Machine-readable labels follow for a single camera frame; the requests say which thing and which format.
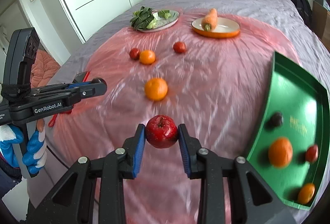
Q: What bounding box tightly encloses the black backpack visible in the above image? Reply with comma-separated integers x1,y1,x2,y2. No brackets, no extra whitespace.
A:
291,0,312,28

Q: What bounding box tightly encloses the green rectangular tray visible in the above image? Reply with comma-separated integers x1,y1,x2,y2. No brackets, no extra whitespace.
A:
246,52,329,211

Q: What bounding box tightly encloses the grey purple bedspread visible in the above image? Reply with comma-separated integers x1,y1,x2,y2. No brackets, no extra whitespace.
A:
27,0,329,207

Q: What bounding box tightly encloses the pink quilted cushion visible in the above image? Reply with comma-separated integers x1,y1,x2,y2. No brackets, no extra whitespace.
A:
30,49,60,88

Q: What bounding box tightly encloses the small orange tray corner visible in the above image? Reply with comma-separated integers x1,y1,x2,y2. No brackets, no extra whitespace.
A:
298,183,316,204

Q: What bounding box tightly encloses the dark plum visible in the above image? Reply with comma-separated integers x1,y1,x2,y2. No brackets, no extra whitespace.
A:
269,112,284,128

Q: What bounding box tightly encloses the green leafy vegetable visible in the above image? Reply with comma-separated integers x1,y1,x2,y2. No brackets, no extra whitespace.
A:
129,6,172,31

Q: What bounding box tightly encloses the large orange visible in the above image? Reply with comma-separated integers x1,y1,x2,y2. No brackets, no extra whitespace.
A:
268,137,293,168

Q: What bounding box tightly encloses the orange oval dish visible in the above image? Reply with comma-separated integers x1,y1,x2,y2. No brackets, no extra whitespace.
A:
191,17,240,39

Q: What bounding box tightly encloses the orange carrot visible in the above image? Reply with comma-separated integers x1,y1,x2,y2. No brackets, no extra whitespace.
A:
201,8,218,32

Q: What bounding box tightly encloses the small orange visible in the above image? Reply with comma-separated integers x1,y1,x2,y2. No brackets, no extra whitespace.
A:
144,78,168,101

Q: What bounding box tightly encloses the wooden drawer cabinet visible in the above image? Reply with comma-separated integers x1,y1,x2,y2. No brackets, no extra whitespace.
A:
312,1,330,50

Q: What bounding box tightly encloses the blue white gloved hand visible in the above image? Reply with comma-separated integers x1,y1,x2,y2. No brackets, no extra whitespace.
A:
1,119,47,174

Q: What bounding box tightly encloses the patterned grey plate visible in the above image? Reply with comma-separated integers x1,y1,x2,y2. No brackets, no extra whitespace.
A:
137,9,180,33

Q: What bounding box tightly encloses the red apple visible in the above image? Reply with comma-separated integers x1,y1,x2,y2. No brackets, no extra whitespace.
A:
305,144,318,163
173,41,186,54
129,48,140,60
145,115,178,149

